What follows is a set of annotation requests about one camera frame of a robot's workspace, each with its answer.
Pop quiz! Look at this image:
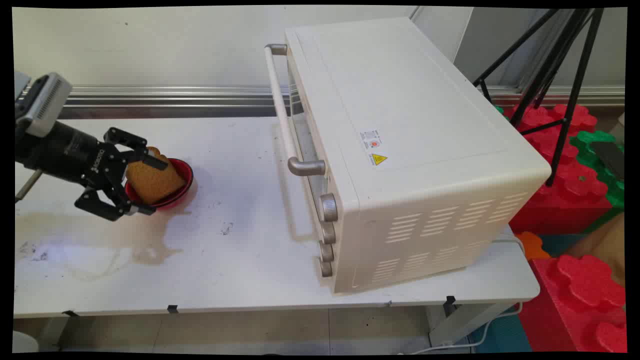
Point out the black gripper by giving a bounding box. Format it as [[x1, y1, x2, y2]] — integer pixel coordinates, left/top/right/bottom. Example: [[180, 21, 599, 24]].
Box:
[[15, 120, 170, 222]]

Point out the oven door with bar handle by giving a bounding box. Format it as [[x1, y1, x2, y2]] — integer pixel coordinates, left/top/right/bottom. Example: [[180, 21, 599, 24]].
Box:
[[264, 43, 329, 213]]

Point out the brown toast slice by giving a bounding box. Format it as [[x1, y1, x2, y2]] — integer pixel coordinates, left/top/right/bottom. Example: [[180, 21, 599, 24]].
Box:
[[125, 146, 187, 206]]

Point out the red bowl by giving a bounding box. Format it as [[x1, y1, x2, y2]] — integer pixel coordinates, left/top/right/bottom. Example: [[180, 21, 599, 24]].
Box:
[[124, 157, 195, 210]]

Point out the white round object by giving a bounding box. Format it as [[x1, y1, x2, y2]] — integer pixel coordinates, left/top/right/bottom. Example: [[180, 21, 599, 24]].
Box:
[[12, 330, 40, 354]]

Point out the large silver oven knob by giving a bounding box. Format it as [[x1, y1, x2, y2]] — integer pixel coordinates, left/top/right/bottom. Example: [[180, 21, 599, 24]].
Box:
[[319, 193, 339, 222]]

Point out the white info sticker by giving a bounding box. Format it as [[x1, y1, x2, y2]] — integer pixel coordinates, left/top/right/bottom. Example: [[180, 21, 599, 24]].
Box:
[[360, 129, 383, 151]]

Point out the cream toaster oven body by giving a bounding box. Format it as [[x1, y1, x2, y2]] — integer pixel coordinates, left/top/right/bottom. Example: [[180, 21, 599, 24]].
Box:
[[284, 17, 552, 295]]

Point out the white table leg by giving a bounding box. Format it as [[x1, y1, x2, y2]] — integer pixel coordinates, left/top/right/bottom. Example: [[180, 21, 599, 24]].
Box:
[[428, 301, 522, 348]]

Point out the teal foam mat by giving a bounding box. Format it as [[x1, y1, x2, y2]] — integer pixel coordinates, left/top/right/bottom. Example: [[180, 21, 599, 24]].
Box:
[[469, 306, 533, 354]]

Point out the orange foam piece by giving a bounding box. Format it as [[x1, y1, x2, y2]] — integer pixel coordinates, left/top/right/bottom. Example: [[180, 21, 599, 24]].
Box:
[[515, 231, 552, 262]]

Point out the red foam block with studs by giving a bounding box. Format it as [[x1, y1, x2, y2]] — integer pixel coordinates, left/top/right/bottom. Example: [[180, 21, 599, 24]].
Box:
[[504, 103, 614, 236]]

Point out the black tripod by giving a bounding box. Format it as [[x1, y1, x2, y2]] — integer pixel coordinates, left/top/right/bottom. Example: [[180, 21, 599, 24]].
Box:
[[472, 7, 606, 188]]

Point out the green foam block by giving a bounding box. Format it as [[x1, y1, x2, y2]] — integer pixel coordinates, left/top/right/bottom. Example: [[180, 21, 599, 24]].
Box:
[[570, 130, 626, 235]]

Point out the large red foam block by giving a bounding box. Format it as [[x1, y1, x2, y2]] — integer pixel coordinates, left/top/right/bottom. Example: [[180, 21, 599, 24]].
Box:
[[519, 254, 628, 354]]

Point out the brown cardboard piece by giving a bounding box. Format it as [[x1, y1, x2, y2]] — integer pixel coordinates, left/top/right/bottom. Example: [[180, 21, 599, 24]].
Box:
[[565, 214, 626, 287]]

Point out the black flat object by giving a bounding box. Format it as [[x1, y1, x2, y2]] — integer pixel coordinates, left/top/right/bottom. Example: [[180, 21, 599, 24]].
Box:
[[590, 141, 626, 182]]

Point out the aluminium wall rail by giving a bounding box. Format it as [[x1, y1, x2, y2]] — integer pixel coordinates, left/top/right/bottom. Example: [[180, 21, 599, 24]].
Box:
[[15, 84, 626, 120]]

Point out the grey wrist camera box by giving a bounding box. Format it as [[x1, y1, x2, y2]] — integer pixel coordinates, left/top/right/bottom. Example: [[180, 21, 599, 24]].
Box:
[[15, 72, 74, 139]]

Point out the white power cable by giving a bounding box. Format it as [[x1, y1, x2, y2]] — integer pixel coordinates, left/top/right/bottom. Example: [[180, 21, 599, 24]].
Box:
[[400, 234, 527, 355]]

